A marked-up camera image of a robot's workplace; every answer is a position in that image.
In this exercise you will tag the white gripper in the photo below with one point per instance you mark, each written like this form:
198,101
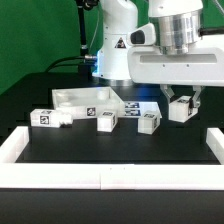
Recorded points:
199,67

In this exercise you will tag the white square tabletop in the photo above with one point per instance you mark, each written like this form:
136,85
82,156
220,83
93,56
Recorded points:
84,103

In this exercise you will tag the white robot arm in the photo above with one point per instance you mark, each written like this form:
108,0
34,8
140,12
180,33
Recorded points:
173,48

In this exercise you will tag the white sheet with tags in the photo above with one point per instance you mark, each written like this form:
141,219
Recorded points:
134,109

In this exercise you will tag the white U-shaped fence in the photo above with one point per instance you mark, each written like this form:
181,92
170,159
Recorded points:
107,176

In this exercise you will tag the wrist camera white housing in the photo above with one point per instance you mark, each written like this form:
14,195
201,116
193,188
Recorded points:
143,36

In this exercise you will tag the black camera pole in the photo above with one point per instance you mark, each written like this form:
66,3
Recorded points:
82,5

